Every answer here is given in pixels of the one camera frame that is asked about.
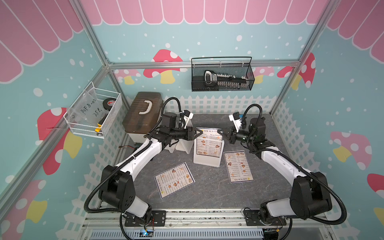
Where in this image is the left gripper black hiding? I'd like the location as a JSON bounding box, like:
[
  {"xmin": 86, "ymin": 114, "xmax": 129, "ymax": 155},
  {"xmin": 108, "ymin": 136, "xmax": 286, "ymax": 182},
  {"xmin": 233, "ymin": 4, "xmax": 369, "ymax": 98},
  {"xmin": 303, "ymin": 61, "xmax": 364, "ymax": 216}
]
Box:
[{"xmin": 169, "ymin": 125, "xmax": 203, "ymax": 141}]

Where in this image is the dim sum menu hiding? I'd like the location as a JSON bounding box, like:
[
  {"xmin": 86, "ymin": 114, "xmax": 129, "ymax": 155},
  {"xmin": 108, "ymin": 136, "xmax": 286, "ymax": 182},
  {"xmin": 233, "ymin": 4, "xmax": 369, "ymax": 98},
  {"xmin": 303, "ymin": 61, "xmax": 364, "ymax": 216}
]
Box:
[
  {"xmin": 195, "ymin": 128, "xmax": 223, "ymax": 158},
  {"xmin": 224, "ymin": 151, "xmax": 254, "ymax": 184},
  {"xmin": 154, "ymin": 162, "xmax": 196, "ymax": 199}
]

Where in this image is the white menu stand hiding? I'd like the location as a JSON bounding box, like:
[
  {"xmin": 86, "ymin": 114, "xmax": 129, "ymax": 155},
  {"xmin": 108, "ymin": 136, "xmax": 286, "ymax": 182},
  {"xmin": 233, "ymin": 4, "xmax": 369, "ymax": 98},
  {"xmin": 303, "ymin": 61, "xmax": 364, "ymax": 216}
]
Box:
[
  {"xmin": 174, "ymin": 119, "xmax": 196, "ymax": 155},
  {"xmin": 155, "ymin": 132, "xmax": 179, "ymax": 154}
]

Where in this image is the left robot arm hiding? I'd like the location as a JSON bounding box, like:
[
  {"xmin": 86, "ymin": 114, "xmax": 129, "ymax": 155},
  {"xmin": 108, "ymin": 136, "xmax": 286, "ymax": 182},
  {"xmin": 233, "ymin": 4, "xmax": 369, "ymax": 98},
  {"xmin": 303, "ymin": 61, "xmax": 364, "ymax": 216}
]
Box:
[{"xmin": 84, "ymin": 97, "xmax": 203, "ymax": 226}]

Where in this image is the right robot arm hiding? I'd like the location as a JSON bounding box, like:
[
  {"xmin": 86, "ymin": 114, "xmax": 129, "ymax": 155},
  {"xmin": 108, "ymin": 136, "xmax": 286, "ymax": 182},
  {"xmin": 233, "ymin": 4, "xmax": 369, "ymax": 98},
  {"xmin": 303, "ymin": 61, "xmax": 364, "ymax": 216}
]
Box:
[{"xmin": 218, "ymin": 104, "xmax": 348, "ymax": 225}]

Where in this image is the socket tool set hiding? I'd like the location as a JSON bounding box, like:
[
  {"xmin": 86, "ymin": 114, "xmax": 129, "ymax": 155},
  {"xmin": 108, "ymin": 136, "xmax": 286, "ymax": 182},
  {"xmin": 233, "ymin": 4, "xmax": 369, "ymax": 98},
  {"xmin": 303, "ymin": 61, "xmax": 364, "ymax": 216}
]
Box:
[{"xmin": 204, "ymin": 71, "xmax": 249, "ymax": 90}]

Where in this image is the brown lid storage box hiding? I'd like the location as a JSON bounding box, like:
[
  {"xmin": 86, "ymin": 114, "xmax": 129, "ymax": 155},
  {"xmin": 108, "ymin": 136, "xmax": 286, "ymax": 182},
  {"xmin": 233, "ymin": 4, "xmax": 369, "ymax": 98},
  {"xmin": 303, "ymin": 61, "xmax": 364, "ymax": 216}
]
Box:
[{"xmin": 123, "ymin": 92, "xmax": 163, "ymax": 143}]

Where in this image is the black tape roll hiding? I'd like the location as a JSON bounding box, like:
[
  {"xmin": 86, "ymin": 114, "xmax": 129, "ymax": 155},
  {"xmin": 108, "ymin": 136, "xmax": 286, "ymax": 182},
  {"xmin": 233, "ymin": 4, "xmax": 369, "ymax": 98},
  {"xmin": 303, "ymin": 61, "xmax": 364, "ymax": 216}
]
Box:
[{"xmin": 103, "ymin": 98, "xmax": 117, "ymax": 111}]

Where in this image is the yellow black utility knife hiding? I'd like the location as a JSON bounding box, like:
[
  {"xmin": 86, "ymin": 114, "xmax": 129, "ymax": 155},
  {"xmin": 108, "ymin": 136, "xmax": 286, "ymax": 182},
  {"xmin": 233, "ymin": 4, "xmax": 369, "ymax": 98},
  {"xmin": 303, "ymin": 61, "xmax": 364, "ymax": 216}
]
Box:
[{"xmin": 95, "ymin": 114, "xmax": 108, "ymax": 134}]

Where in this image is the clear plastic labelled bag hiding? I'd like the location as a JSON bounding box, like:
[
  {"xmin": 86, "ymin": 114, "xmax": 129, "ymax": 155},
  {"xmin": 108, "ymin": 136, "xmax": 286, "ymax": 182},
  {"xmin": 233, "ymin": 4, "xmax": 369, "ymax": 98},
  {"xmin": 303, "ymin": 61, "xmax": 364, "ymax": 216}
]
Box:
[{"xmin": 69, "ymin": 88, "xmax": 107, "ymax": 127}]

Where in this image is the small circuit board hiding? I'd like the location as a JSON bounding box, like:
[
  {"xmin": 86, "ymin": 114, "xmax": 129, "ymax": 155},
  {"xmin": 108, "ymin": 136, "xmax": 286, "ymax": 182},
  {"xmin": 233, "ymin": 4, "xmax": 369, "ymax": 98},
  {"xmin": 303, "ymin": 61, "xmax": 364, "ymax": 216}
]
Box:
[{"xmin": 139, "ymin": 230, "xmax": 154, "ymax": 238}]

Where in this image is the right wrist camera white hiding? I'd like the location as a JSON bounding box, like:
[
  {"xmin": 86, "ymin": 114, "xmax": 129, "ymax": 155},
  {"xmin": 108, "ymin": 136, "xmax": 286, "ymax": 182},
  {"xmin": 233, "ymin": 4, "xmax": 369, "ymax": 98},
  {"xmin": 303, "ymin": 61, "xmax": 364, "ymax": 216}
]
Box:
[{"xmin": 229, "ymin": 112, "xmax": 247, "ymax": 132}]

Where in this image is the black mesh wall basket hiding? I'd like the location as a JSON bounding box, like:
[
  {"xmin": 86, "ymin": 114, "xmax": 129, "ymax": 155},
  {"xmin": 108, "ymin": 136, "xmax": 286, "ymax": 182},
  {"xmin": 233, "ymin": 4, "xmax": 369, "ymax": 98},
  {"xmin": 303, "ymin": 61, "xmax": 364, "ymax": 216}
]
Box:
[{"xmin": 191, "ymin": 57, "xmax": 255, "ymax": 92}]

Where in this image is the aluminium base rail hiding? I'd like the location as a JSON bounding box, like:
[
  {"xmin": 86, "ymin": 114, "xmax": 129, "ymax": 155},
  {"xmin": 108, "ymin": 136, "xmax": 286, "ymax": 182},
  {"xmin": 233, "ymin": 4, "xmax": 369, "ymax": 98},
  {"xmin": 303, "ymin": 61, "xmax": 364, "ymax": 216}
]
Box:
[{"xmin": 77, "ymin": 208, "xmax": 337, "ymax": 240}]

